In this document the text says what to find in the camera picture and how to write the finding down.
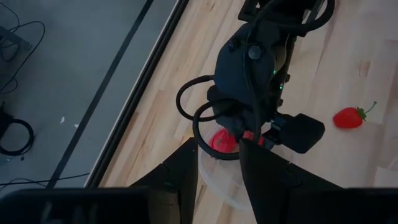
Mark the red round toy fruit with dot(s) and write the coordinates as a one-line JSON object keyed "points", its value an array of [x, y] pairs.
{"points": [[222, 141]]}

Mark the black aluminium table frame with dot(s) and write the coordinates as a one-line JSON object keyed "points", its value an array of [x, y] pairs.
{"points": [[136, 93]]}

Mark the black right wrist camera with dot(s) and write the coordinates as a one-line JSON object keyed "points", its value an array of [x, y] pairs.
{"points": [[300, 133]]}

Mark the red toy strawberry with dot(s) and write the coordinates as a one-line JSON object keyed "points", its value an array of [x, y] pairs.
{"points": [[348, 118]]}

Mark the clear plastic tupperware container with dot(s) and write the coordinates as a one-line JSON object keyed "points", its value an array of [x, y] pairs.
{"points": [[220, 183]]}

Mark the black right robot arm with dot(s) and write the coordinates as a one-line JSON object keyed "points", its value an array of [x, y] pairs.
{"points": [[289, 15]]}

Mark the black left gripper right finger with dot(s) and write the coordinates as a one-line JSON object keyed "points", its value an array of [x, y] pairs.
{"points": [[273, 186]]}

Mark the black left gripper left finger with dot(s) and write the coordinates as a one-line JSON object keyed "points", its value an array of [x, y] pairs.
{"points": [[174, 183]]}

